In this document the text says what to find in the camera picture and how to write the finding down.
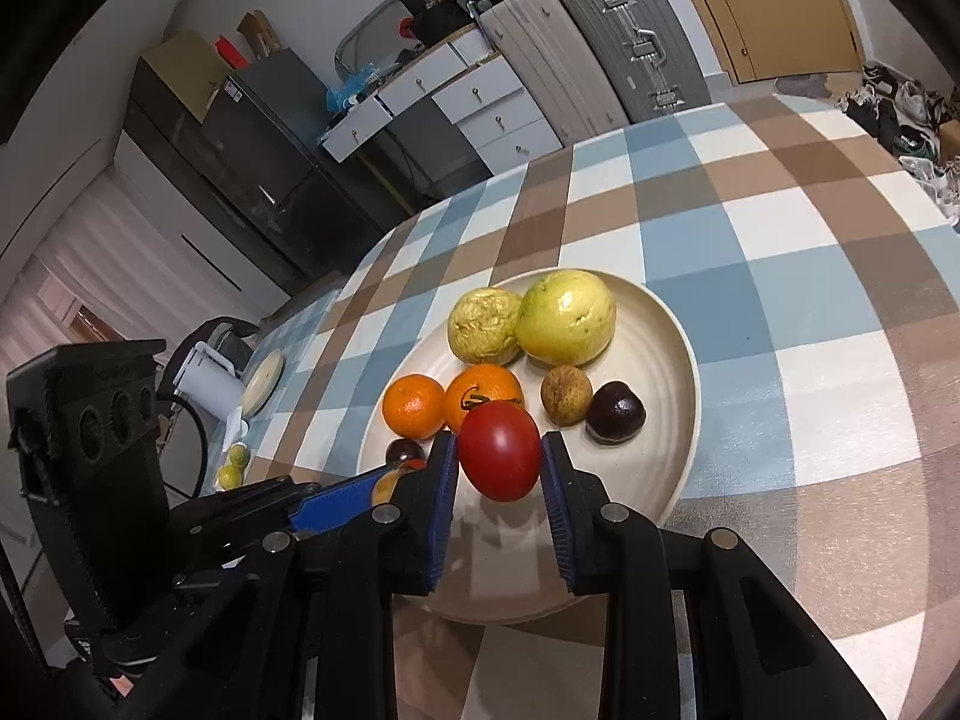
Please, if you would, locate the small brown pear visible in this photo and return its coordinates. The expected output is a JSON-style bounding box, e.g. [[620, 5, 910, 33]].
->
[[540, 366, 594, 427], [371, 468, 402, 507]]

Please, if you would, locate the dark plum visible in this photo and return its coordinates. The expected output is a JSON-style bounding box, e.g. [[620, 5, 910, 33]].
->
[[586, 380, 647, 444], [386, 437, 427, 465]]

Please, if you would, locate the orange tangerine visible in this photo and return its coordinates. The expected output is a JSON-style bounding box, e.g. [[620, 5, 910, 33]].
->
[[443, 362, 524, 434], [381, 374, 444, 440]]

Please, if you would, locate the wrinkled yellow guava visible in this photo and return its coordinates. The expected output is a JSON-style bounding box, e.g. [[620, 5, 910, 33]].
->
[[446, 288, 523, 366]]

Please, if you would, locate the green yellow guava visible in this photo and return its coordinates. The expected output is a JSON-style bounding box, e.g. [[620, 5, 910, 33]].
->
[[516, 270, 617, 366]]

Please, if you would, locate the yellow green citrus front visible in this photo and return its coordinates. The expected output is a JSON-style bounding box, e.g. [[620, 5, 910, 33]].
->
[[217, 461, 244, 491]]

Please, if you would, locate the yellow green citrus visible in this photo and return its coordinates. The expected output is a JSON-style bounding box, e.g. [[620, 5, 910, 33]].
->
[[217, 461, 244, 491], [226, 442, 251, 470]]

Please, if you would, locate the yellow green citrus back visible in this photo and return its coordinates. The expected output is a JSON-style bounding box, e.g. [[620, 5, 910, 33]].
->
[[226, 442, 251, 470]]

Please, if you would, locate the white kettle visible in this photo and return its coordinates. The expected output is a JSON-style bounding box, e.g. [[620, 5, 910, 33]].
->
[[172, 341, 244, 422]]

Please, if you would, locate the small cream plate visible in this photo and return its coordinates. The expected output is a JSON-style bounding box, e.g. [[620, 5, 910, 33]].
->
[[241, 349, 285, 419]]

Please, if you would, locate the black refrigerator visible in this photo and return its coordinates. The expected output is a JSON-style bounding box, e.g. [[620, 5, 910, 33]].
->
[[125, 50, 409, 296]]

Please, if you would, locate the white drawer desk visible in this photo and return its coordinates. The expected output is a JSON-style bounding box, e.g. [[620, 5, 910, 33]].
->
[[320, 26, 562, 174]]

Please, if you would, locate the beige suitcase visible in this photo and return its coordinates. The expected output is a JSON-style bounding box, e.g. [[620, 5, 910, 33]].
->
[[478, 0, 630, 146]]

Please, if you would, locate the silver suitcase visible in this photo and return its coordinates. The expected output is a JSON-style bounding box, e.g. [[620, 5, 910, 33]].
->
[[562, 0, 711, 124]]

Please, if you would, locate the cardboard box on floor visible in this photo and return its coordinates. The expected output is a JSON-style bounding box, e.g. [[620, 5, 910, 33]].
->
[[937, 119, 960, 164]]

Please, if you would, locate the wooden door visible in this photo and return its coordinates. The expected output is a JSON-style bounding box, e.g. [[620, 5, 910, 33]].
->
[[692, 0, 864, 85]]

